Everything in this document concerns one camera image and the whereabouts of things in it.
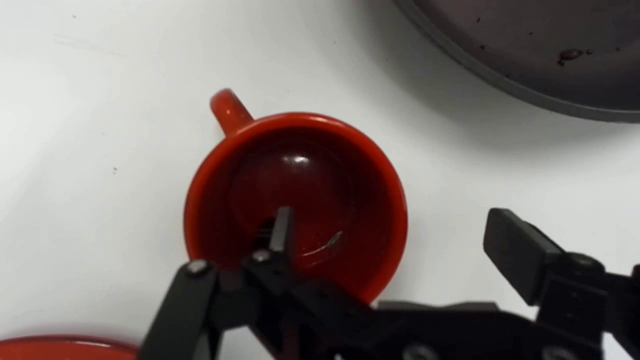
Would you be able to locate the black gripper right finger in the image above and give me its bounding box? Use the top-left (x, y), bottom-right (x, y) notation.
top-left (481, 206), bottom-right (640, 360)

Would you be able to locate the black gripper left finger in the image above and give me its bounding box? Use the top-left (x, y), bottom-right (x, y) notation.
top-left (135, 206), bottom-right (375, 360)

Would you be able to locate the red ceramic cup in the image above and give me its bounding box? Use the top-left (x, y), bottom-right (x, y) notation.
top-left (182, 88), bottom-right (410, 308)

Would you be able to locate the dark nonstick frying pan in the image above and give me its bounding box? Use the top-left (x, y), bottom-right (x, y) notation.
top-left (391, 0), bottom-right (640, 123)

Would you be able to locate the red round dish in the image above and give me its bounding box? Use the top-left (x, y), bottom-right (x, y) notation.
top-left (0, 334), bottom-right (139, 360)

